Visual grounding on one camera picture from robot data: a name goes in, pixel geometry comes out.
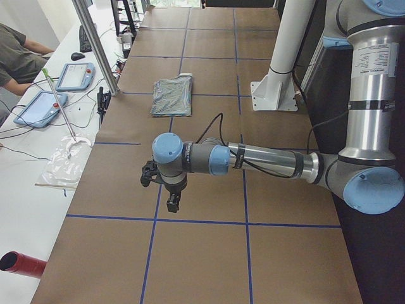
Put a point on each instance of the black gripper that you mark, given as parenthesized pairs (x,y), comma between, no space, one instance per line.
(174,189)

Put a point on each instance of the navy white striped polo shirt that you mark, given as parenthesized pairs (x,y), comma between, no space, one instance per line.
(173,97)

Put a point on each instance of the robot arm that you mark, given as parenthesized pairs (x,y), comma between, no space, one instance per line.
(362,173)

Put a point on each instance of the clear plastic bag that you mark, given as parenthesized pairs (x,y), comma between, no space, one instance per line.
(64,171)

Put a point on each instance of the black tool on table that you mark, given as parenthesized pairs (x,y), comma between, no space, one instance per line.
(103,100)

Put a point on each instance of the far blue teach pendant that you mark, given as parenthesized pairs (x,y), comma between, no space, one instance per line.
(75,77)

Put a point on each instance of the blue teach pendant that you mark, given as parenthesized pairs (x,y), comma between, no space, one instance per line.
(75,77)
(39,112)

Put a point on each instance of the near blue teach pendant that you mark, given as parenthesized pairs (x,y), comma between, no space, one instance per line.
(39,112)

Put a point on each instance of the red cylinder tube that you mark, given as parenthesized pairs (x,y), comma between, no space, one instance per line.
(18,263)

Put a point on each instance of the black computer mouse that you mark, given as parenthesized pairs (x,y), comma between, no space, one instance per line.
(77,56)

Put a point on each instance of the black keyboard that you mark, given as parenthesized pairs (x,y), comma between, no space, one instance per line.
(84,42)

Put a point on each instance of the metal rod green tip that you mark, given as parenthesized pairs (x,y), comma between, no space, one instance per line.
(55,94)

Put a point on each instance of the person in grey shirt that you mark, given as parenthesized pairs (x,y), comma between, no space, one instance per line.
(21,60)

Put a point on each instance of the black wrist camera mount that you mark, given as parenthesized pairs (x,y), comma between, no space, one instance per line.
(150,173)

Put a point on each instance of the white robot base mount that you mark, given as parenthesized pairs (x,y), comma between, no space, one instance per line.
(275,92)

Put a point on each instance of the aluminium profile post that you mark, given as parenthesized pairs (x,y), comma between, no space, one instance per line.
(91,32)

